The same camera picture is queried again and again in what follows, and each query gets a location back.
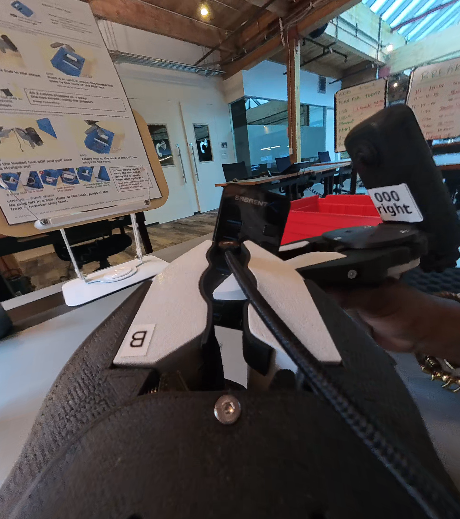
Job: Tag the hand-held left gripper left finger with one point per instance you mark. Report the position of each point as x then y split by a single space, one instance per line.
173 308

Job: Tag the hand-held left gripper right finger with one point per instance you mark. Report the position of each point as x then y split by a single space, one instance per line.
305 316

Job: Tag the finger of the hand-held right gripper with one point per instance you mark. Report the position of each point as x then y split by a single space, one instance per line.
311 253
230 291

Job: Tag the black usb hub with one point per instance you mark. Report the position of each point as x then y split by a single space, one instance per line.
250 215

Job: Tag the person's right hand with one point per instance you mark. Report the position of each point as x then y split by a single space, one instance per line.
396 320

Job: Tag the red plastic bin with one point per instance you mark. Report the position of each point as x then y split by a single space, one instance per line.
327 219

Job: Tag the white round disc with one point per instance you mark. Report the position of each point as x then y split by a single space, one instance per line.
117 274

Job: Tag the white sheet stand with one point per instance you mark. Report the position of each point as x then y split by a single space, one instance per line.
92 290

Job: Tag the black office chair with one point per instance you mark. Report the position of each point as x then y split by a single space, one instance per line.
234 171
282 164
324 156

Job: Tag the white door with phone sign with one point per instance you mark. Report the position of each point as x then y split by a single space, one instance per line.
169 178
203 178

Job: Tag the handwritten paper chart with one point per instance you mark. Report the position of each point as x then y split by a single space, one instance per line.
359 117
442 97

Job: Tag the printed instruction sheet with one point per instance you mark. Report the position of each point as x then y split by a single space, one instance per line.
51 101

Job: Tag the ceiling spot lamp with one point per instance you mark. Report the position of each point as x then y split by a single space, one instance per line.
204 10

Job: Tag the slim wooden post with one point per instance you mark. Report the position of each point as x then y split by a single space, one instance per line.
293 101

